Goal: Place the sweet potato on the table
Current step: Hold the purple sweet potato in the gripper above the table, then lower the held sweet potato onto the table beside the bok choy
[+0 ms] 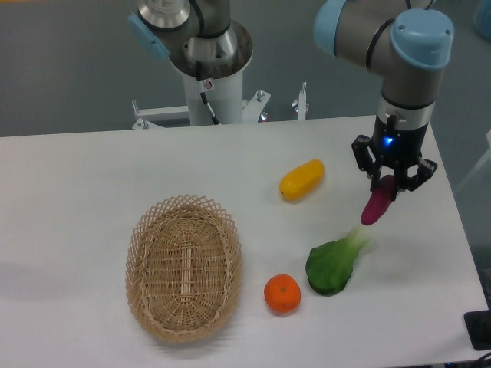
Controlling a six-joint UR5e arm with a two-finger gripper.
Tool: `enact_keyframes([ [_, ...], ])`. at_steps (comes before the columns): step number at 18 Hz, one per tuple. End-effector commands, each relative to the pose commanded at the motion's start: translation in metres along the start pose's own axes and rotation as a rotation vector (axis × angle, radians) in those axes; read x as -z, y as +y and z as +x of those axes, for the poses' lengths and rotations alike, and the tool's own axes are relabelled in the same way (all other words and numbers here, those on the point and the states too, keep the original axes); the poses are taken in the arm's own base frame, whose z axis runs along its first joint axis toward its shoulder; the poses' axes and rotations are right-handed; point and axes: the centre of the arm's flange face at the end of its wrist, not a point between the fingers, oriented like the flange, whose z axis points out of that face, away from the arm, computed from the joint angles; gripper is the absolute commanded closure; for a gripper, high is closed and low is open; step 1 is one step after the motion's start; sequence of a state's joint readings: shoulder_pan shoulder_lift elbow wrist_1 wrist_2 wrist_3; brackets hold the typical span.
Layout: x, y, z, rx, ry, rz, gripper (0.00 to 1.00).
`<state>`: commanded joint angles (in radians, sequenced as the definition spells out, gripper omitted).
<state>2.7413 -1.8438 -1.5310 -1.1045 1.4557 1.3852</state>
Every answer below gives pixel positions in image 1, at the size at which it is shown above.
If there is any woven wicker basket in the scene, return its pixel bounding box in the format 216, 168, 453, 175
125, 195, 242, 343

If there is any green bok choy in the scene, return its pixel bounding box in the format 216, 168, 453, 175
305, 226, 371, 296

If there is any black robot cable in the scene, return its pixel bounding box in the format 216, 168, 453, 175
195, 61, 222, 126

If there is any black device at table edge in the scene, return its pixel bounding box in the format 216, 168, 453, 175
463, 310, 490, 351

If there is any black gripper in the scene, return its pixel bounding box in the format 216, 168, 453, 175
351, 117, 438, 201

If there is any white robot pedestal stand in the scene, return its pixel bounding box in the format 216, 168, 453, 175
130, 71, 310, 130

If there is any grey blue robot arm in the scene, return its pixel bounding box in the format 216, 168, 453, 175
128, 1, 454, 198

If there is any yellow mango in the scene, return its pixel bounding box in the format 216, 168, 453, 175
278, 159, 325, 202

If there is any purple sweet potato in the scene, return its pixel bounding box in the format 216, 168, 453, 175
361, 175, 395, 226

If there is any orange tangerine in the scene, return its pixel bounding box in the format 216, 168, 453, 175
264, 274, 302, 314

